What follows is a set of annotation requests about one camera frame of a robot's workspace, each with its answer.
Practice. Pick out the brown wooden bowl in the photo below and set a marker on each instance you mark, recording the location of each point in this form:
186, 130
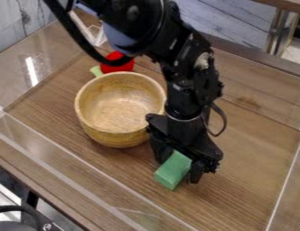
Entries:
112, 105

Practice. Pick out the clear acrylic corner bracket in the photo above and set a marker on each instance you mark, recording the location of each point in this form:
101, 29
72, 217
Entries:
94, 33

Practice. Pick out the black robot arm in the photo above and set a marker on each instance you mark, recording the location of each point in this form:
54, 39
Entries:
146, 27

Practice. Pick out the metal table frame background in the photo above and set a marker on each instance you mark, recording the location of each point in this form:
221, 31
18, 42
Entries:
287, 7

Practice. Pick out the small light green block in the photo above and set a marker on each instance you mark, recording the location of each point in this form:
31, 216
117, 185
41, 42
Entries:
96, 70

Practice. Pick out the clear acrylic front wall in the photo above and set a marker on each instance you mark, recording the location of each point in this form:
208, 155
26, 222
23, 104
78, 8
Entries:
98, 202

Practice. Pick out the green rectangular stick block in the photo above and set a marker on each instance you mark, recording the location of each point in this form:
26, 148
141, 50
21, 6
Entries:
173, 170

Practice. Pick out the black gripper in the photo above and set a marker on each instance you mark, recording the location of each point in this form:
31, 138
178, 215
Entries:
186, 137

